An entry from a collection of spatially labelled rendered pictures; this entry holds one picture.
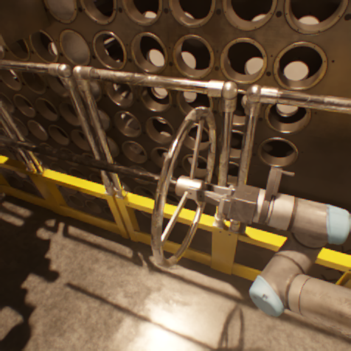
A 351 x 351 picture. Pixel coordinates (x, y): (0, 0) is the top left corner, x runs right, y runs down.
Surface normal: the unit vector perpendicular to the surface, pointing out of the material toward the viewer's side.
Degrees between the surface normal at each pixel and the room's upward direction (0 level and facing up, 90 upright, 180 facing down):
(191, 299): 0
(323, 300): 41
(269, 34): 90
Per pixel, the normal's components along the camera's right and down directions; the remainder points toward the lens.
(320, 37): -0.39, 0.68
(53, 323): -0.07, -0.70
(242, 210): -0.36, 0.18
